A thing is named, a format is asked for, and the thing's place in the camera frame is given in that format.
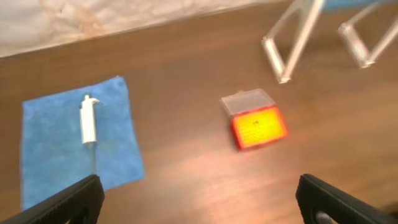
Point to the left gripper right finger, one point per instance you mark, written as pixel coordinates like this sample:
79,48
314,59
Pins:
323,199

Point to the blue cloth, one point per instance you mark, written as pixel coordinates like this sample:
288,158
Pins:
56,149

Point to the red and yellow tip box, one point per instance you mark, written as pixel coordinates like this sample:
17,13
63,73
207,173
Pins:
258,124

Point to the white and blue stand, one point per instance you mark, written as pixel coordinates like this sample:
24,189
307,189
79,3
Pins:
298,37

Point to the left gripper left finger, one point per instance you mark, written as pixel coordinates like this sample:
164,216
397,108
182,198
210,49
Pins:
74,200

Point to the white pipette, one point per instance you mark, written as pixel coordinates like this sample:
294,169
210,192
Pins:
88,124

